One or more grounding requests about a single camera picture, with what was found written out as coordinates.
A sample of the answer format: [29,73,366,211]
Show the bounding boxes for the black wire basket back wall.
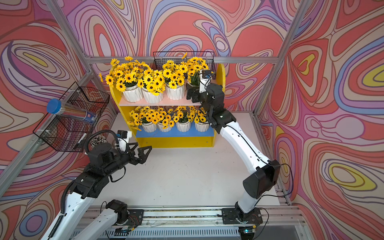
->
[152,50,217,80]

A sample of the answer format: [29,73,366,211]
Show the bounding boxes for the black wire basket left wall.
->
[33,83,110,152]

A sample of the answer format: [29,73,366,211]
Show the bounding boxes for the metal base rail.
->
[70,206,313,240]

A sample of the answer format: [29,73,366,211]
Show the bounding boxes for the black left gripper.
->
[101,141,152,178]

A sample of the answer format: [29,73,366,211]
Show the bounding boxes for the clear tube with blue cap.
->
[47,99,97,124]

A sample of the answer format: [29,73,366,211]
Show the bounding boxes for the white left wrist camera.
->
[117,130,132,150]

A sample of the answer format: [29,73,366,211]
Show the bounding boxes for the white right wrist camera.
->
[199,70,212,93]

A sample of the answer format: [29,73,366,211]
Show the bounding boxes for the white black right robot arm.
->
[187,84,281,224]

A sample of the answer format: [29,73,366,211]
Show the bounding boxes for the sunflower pot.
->
[163,60,188,101]
[187,57,212,88]
[156,108,175,133]
[173,106,191,133]
[190,108,210,133]
[99,56,152,103]
[128,106,158,133]
[137,68,166,104]

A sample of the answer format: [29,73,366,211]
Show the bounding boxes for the yellow pink blue wooden shelf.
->
[105,58,217,148]

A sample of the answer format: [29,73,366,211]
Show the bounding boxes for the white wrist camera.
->
[199,70,212,93]
[117,130,132,150]

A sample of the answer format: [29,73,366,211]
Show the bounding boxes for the black wire basket wall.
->
[152,50,217,80]
[33,83,110,152]

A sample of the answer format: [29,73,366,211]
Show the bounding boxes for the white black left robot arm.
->
[42,130,153,240]

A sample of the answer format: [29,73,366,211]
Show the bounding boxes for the clear cup of pencils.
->
[89,135,107,150]

